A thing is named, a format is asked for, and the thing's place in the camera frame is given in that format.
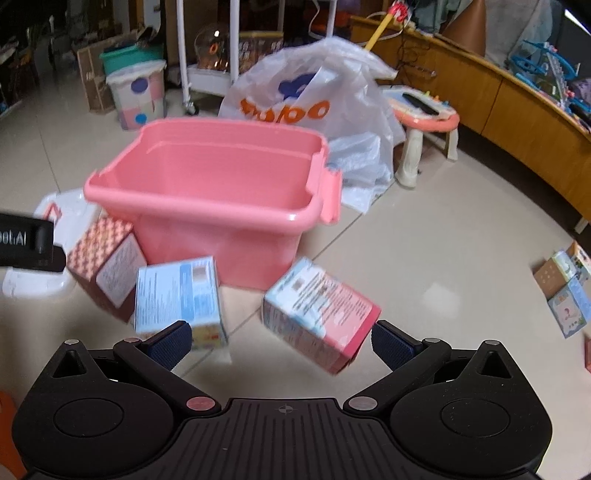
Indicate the curved wooden desk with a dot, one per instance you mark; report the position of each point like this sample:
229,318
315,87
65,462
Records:
521,120

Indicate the red patterned cardboard box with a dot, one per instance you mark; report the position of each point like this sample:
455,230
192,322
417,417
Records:
92,249

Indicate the orange object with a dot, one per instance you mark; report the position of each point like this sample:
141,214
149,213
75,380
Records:
9,434

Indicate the pink toy table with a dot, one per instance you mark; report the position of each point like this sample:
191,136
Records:
415,124

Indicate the blue track toy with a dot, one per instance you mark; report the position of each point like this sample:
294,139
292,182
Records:
549,64

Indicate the blue and white cardboard box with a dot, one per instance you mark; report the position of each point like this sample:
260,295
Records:
175,290

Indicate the nut container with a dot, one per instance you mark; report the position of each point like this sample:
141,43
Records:
254,50

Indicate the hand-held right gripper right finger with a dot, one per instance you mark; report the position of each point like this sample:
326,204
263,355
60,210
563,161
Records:
391,345

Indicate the white printed plastic bag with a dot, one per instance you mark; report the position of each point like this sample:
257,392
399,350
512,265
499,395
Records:
341,92

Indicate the brown cardboard box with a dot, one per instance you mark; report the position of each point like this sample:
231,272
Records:
92,78

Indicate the glass snack jar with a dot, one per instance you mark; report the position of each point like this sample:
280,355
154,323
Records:
210,46

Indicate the pink plastic storage bin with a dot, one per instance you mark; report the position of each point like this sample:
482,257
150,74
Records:
207,240

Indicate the tan picture box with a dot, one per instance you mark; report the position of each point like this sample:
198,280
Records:
549,277

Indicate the brown cardboard piece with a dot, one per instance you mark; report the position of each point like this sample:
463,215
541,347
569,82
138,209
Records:
466,27

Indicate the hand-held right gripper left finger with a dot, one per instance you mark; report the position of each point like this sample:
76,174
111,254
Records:
168,345

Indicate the pink and blue cardboard box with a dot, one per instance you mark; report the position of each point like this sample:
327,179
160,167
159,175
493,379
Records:
323,309

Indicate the teal plastic basket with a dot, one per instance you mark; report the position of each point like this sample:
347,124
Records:
129,57

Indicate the white rolling cart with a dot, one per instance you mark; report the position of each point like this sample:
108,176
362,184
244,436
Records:
207,83

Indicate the polka dot waste bin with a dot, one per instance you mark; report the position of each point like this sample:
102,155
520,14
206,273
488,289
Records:
138,101

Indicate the light blue picture box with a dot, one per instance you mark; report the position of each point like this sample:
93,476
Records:
572,309

